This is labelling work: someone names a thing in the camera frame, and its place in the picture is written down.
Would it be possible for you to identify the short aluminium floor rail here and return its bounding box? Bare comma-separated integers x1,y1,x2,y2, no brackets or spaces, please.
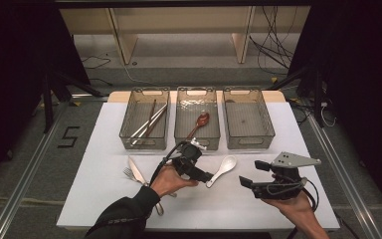
71,94,108,103

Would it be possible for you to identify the bundle of black cables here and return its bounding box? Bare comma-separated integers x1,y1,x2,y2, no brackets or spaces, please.
248,6,299,76

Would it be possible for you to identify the person's right hand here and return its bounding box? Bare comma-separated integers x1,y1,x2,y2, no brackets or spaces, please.
262,194,314,227

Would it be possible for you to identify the hand-held gripper black cable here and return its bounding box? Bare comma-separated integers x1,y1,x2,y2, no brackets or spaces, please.
297,178,320,213
148,140,187,187

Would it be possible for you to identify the white looped cable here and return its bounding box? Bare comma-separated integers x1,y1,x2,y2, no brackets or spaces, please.
320,102,337,127

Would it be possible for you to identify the silver table knife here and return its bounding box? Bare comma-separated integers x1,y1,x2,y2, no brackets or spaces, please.
127,155,165,217

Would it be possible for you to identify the person's left hand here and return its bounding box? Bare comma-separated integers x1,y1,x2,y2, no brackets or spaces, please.
149,163,199,198

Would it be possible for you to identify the thin black floor cable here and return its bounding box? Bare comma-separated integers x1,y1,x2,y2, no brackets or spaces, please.
81,54,113,88

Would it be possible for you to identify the thin white floor cable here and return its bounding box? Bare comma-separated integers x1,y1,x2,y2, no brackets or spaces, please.
122,63,153,86

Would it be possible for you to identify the brown wooden chopstick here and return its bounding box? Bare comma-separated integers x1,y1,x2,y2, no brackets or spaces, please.
144,99,158,138
144,101,159,138

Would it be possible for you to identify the white table mat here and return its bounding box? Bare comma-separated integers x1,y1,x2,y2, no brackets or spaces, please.
56,102,341,231

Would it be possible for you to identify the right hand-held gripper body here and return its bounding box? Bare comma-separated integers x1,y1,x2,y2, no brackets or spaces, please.
251,151,322,200

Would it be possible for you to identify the translucent grey plastic bin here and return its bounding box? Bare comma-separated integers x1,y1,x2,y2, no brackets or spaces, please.
222,86,277,150
118,87,172,151
173,86,221,151

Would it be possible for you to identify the light wooden bench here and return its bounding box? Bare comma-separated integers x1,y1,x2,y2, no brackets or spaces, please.
59,6,312,66

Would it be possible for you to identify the silver metal chopstick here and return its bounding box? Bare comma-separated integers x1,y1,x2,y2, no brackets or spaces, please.
131,108,169,147
130,104,168,138

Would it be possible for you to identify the black tripod stand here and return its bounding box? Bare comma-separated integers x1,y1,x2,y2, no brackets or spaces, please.
41,71,103,133
267,64,326,128

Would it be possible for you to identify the right hand-held gripper black cable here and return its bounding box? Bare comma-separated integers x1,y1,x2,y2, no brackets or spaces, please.
297,178,320,213

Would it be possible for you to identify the white ceramic spoon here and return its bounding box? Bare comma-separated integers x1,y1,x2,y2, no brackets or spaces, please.
206,154,238,189

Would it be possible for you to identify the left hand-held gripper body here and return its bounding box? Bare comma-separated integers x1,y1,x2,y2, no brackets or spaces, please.
172,138,208,175

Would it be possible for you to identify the black curtain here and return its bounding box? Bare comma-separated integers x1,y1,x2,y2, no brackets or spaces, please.
287,0,382,220
0,0,91,193

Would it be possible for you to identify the left hand-held gripper black cable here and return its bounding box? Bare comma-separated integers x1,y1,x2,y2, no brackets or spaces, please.
148,140,187,187

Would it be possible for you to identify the silver fork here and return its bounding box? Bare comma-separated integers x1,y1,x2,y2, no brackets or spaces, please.
122,166,178,198

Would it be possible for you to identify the brown wooden spoon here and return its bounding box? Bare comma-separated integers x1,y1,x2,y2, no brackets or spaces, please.
185,112,211,140

